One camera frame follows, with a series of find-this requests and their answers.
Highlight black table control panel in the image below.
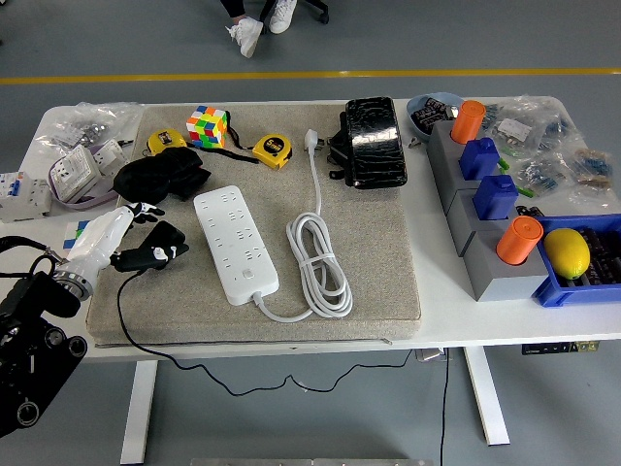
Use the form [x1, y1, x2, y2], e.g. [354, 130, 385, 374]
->
[521, 341, 601, 356]

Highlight long grey peg block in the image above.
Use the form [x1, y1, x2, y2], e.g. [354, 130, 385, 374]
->
[426, 119, 489, 213]

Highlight black cloth pouch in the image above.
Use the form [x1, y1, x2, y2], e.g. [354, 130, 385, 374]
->
[113, 147, 213, 204]

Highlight blue plastic bin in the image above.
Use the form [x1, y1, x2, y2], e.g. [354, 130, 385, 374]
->
[531, 213, 621, 310]

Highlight clear bag with white label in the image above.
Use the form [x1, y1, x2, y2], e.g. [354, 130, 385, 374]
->
[484, 95, 578, 156]

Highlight black capacitors heap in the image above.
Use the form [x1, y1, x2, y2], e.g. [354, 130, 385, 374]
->
[411, 96, 460, 135]

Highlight yellow lemon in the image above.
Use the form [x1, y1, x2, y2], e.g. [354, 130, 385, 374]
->
[542, 227, 592, 281]

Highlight clear bag of blue resistors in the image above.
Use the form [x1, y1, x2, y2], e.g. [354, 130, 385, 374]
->
[513, 145, 578, 195]

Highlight blue block peg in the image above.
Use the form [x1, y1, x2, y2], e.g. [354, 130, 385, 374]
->
[459, 137, 501, 181]
[473, 174, 519, 220]

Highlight black plug adapter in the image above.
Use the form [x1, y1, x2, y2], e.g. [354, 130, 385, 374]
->
[140, 220, 190, 253]

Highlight large colourful puzzle cube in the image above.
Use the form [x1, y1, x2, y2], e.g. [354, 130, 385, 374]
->
[185, 105, 229, 150]

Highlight small yellow tape measure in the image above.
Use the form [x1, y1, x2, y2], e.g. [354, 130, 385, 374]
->
[147, 129, 188, 157]

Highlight grey-brown mat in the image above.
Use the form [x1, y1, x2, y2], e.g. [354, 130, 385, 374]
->
[85, 102, 422, 349]

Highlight black strap bundle with buckles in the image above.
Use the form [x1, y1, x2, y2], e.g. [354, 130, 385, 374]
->
[327, 112, 353, 185]

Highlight hanging black cable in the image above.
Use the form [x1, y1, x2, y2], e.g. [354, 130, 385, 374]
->
[439, 348, 451, 466]

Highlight clear bag of brown resistors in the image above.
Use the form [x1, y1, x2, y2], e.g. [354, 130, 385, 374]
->
[567, 145, 621, 208]

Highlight dark capacitors row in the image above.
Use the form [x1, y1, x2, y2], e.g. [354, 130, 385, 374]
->
[565, 227, 621, 287]

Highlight clear bag of metal parts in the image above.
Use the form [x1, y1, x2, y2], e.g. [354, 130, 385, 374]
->
[41, 100, 145, 147]

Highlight thin black adapter cord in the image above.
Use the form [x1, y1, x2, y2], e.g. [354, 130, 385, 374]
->
[115, 270, 414, 397]

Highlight white power strip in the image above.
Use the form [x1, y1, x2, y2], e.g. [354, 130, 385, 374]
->
[192, 183, 281, 307]

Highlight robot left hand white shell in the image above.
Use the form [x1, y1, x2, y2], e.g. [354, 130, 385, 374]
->
[65, 202, 190, 287]

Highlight small colourful puzzle cube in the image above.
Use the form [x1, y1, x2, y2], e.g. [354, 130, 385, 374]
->
[61, 219, 93, 253]

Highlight seated person's legs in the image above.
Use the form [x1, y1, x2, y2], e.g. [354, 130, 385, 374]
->
[218, 0, 278, 25]

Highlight glossy black case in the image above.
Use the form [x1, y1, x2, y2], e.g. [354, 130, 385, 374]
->
[343, 96, 409, 189]

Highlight white table leg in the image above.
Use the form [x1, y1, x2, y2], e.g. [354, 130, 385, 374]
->
[119, 359, 159, 466]
[460, 347, 511, 447]

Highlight yellow tape measure 5m print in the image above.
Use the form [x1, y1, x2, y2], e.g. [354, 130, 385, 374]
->
[251, 134, 294, 170]

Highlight black wrist strap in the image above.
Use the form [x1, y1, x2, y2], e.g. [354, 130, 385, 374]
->
[198, 111, 261, 166]

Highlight light blue bowl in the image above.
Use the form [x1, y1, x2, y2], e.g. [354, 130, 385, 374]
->
[406, 92, 466, 143]

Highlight white circuit breaker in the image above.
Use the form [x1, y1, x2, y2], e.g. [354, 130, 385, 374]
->
[0, 170, 52, 224]

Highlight purple ribbon cable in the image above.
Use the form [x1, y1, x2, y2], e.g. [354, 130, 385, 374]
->
[48, 143, 120, 211]

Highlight metal bracket under table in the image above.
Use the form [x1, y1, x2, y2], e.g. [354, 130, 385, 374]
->
[414, 348, 453, 363]

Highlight white power cord with plug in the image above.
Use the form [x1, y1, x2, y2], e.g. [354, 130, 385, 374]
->
[251, 128, 354, 322]

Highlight orange cylinder peg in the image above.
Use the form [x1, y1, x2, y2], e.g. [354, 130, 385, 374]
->
[450, 99, 487, 145]
[495, 216, 544, 267]

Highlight large white wall socket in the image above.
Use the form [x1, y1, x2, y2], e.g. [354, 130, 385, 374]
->
[48, 144, 103, 203]

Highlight white sneaker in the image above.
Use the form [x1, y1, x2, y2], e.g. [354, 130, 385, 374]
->
[268, 0, 298, 35]
[225, 16, 266, 59]

